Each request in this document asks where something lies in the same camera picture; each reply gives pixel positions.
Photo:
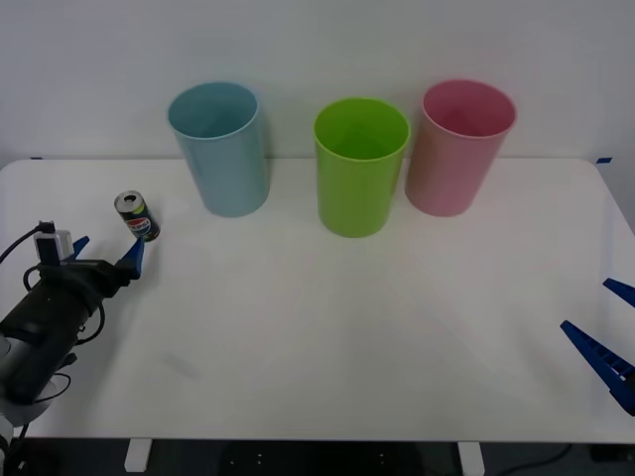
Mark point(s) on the pink plastic bin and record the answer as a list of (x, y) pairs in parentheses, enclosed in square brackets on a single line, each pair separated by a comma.
[(446, 173)]

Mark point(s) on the pale blue plastic bin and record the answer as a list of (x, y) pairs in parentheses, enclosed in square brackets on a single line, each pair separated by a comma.
[(223, 168)]

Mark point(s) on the white table leg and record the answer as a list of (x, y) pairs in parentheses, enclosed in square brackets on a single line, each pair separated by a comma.
[(470, 457), (136, 456)]

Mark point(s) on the green plastic bin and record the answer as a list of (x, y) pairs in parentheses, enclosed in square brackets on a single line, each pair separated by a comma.
[(357, 193)]

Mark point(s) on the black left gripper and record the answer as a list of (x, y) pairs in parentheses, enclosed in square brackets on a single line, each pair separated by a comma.
[(87, 277)]

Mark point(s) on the dark blue drink can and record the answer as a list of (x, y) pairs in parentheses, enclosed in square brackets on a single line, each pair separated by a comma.
[(142, 224)]

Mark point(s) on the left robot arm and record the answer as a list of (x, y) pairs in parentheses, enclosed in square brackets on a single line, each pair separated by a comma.
[(35, 327)]

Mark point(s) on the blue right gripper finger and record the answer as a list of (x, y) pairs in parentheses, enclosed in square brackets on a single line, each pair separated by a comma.
[(602, 359), (622, 291)]

